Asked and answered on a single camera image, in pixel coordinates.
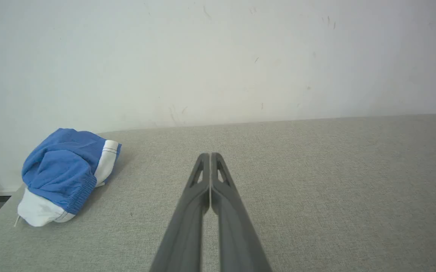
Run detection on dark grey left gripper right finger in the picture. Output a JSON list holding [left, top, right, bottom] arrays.
[[210, 153, 273, 272]]

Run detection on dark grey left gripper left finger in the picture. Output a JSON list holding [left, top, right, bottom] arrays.
[[149, 153, 212, 272]]

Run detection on blue shorts with white stripes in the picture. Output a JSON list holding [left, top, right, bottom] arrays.
[[14, 128, 122, 228]]

